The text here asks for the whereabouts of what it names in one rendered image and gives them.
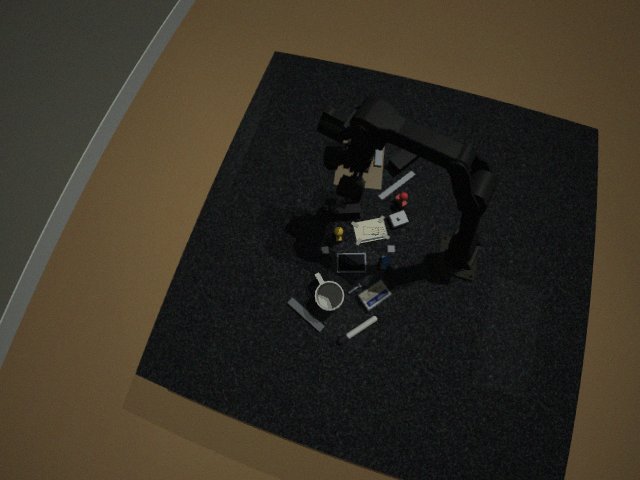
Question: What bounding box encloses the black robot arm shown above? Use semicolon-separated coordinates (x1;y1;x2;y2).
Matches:
317;96;498;270

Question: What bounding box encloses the beige paper card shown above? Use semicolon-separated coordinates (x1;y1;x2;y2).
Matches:
351;215;390;246

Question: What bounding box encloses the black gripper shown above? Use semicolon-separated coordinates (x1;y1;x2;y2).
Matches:
336;148;375;201

